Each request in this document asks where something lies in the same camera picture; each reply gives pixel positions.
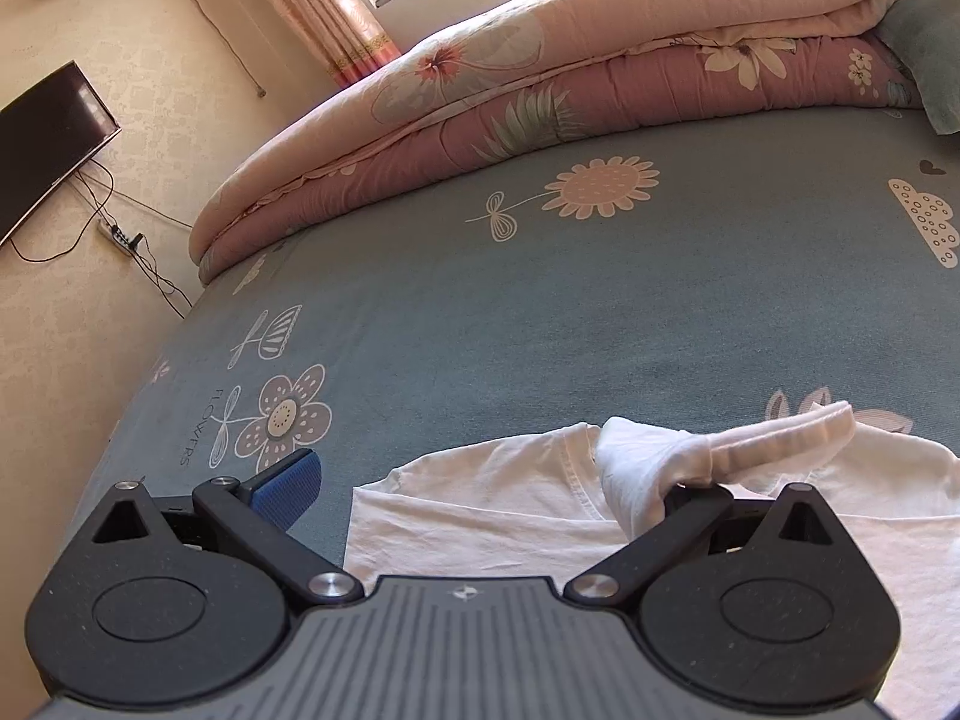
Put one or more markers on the white long-sleeved shirt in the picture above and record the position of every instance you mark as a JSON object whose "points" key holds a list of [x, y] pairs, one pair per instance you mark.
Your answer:
{"points": [[510, 510]]}

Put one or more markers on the pink floral curtain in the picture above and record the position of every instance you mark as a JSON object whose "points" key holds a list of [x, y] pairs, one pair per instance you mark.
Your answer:
{"points": [[315, 7]]}

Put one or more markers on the grey-blue printed pillow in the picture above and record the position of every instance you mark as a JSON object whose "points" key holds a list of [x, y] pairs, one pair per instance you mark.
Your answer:
{"points": [[922, 52]]}

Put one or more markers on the black wall television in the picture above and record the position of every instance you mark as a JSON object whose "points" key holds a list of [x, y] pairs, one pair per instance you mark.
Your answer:
{"points": [[45, 150]]}

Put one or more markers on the pink floral quilt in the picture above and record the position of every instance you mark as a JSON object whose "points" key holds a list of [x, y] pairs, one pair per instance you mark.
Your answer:
{"points": [[600, 67]]}

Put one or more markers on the white power strip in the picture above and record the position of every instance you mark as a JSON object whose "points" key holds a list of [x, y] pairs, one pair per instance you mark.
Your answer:
{"points": [[120, 232]]}

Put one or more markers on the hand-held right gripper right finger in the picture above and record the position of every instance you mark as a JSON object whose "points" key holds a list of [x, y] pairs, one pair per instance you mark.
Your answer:
{"points": [[690, 514]]}

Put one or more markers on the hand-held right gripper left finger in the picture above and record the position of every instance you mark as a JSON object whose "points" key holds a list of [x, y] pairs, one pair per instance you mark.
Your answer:
{"points": [[289, 484]]}

